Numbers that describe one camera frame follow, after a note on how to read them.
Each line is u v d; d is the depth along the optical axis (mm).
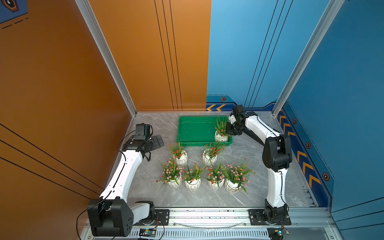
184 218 755
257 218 725
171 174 739
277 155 553
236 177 721
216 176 717
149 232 714
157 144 737
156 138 740
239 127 826
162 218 739
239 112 807
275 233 708
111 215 391
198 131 1087
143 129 621
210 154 852
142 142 577
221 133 908
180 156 855
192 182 755
